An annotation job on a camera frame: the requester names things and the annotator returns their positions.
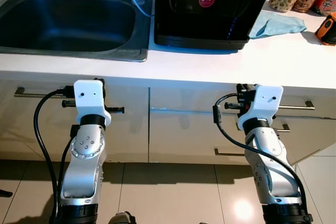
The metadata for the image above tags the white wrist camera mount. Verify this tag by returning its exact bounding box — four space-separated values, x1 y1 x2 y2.
73 80 112 126
236 84 284 130

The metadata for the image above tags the orange black tape measure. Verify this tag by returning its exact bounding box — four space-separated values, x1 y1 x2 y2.
315 13 336 46

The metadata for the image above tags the red snack packet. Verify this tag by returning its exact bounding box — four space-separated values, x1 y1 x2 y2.
312 0 336 16

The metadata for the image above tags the light blue cloth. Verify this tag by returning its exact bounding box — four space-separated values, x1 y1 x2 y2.
248 12 307 39

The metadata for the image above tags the white kitchen cabinet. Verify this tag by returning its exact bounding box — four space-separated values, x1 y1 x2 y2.
0 80 336 165

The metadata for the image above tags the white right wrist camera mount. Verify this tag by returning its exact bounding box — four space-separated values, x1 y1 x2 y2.
236 84 284 130

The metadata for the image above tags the stainless steel sink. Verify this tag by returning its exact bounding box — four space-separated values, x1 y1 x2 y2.
0 0 153 62

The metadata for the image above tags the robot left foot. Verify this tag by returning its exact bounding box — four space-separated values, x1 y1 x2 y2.
109 211 137 224

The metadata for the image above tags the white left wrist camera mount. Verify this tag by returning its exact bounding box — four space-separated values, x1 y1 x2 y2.
73 80 112 126

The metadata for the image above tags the black water dispenser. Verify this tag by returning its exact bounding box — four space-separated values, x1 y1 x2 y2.
154 0 280 51

